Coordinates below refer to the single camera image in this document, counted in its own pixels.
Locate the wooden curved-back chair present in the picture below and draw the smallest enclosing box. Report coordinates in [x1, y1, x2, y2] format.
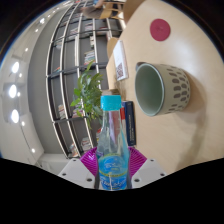
[106, 36, 120, 52]
[123, 0, 148, 24]

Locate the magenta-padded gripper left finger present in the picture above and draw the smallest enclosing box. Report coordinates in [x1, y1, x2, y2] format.
[58, 146, 101, 190]

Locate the group of ceiling lights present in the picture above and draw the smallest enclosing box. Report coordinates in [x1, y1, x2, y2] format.
[7, 3, 68, 155]

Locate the potted green leafy plant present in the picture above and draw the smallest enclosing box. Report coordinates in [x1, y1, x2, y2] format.
[69, 60, 105, 129]

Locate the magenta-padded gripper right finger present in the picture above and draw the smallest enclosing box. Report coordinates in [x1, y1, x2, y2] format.
[127, 146, 167, 190]

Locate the white magazine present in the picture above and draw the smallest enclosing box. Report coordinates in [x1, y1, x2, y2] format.
[112, 39, 130, 82]

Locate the green patterned ceramic mug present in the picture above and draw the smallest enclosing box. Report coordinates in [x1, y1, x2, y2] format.
[134, 62, 192, 118]

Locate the grey bookshelf unit with books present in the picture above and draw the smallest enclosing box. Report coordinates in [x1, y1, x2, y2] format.
[45, 0, 126, 159]

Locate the red book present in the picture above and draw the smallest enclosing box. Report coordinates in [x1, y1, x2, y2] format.
[119, 106, 127, 135]

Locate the flat round red coaster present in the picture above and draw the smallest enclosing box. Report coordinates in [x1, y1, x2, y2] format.
[149, 18, 172, 42]

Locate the person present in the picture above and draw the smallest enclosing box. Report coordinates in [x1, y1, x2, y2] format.
[80, 2, 109, 20]

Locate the clear blue-capped water bottle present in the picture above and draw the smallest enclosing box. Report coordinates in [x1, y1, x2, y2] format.
[95, 94, 131, 192]

